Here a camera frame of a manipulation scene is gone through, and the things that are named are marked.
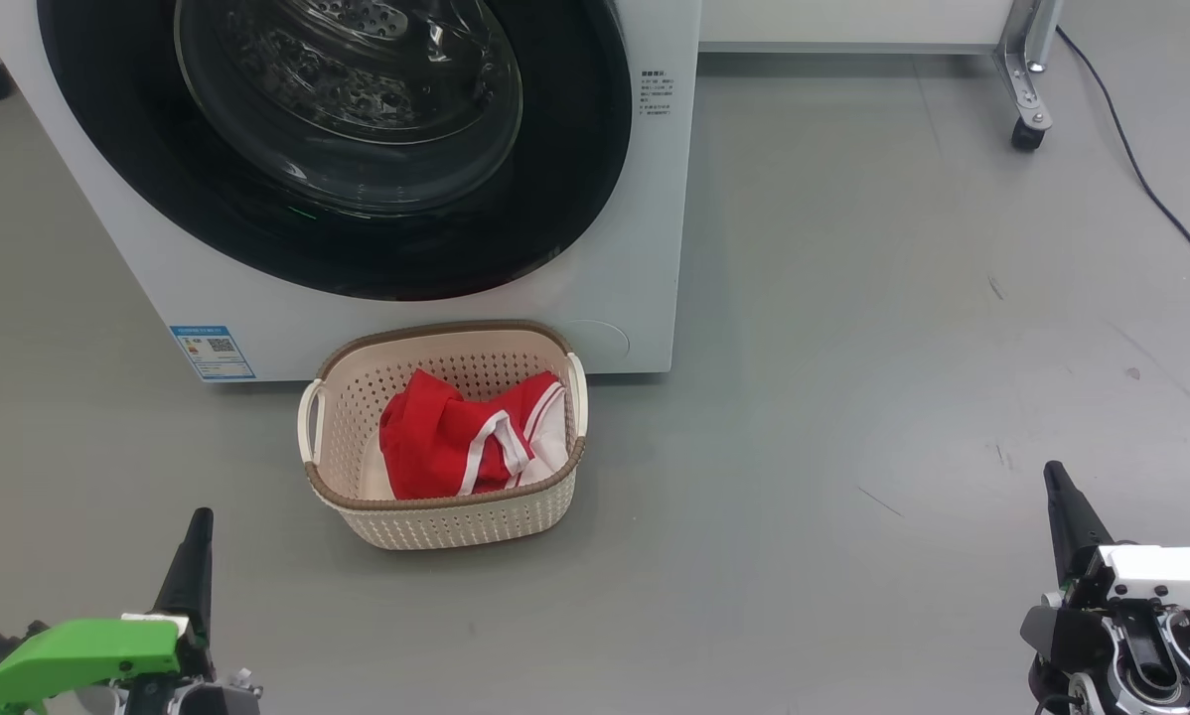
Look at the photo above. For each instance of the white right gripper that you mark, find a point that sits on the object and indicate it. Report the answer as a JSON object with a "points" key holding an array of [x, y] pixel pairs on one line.
{"points": [[1171, 576]]}

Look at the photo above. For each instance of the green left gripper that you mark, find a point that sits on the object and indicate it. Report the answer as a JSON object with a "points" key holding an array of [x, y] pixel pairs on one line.
{"points": [[78, 655]]}

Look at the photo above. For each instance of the red and white garment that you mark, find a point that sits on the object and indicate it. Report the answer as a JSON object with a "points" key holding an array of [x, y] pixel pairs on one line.
{"points": [[426, 447]]}

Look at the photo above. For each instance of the round black glass washer door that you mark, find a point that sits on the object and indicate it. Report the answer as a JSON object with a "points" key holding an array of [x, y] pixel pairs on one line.
{"points": [[555, 149]]}

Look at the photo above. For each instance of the cream perforated laundry basket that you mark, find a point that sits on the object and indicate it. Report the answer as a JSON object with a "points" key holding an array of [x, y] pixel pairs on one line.
{"points": [[456, 521]]}

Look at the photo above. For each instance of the white front-loading washing machine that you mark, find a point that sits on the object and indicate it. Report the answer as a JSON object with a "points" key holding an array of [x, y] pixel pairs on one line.
{"points": [[615, 248]]}

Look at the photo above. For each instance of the blue energy label sticker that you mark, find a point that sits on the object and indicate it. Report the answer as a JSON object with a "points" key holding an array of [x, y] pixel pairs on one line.
{"points": [[213, 353]]}

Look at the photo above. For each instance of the white partition panel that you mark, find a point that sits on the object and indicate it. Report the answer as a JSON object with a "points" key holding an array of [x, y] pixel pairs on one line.
{"points": [[853, 20]]}

